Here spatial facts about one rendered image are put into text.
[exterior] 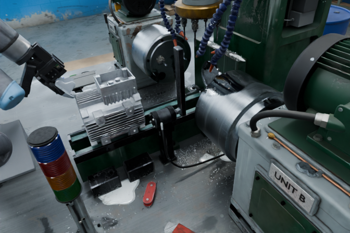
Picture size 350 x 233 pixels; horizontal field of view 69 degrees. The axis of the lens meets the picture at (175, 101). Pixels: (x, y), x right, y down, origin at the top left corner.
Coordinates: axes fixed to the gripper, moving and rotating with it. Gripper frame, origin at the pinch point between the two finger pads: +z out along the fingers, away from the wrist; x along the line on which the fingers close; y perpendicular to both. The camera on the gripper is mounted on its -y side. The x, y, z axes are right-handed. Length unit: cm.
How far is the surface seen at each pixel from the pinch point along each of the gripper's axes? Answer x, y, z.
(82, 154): -13.1, -9.9, 12.6
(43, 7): 545, -28, 71
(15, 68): 326, -103, 66
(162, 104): 0.1, 21.8, 31.8
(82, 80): 15.1, 4.4, 5.6
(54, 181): -38.8, -6.4, -6.2
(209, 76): -4, 45, 34
